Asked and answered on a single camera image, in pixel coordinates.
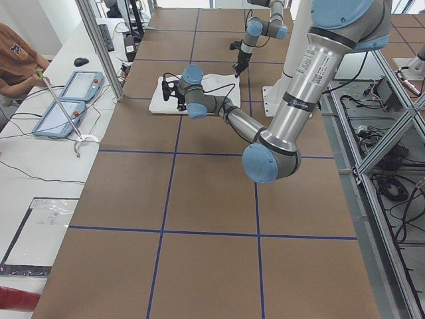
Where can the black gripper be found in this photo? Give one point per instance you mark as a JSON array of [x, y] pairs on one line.
[[180, 98], [242, 58]]

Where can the aluminium side frame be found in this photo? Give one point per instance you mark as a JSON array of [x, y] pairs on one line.
[[374, 110]]

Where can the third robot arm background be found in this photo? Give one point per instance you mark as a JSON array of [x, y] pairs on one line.
[[417, 63]]

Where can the red cylinder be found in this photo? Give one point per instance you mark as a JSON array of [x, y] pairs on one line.
[[18, 300]]

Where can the teach pendant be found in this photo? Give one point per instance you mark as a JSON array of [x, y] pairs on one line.
[[54, 123], [82, 86]]

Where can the black computer mouse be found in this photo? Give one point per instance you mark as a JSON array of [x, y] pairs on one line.
[[80, 61]]

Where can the person in orange shirt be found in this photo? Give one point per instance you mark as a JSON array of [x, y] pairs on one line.
[[19, 65]]

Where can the aluminium frame post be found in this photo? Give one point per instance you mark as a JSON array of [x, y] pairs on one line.
[[90, 23]]

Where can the clear plastic bag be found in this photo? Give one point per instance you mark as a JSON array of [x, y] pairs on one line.
[[34, 247]]

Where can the black keyboard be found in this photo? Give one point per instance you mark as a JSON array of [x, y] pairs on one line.
[[104, 31]]

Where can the metal rod with hook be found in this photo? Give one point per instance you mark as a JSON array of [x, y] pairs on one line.
[[81, 137]]

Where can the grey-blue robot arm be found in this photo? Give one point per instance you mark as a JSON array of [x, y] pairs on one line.
[[324, 32], [255, 27]]

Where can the upper teach pendant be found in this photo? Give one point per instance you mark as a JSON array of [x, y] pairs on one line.
[[82, 86]]

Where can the white long-sleeve printed shirt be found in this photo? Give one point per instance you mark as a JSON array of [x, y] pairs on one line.
[[212, 85]]

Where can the lower teach pendant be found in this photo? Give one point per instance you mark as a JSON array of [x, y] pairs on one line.
[[54, 123]]

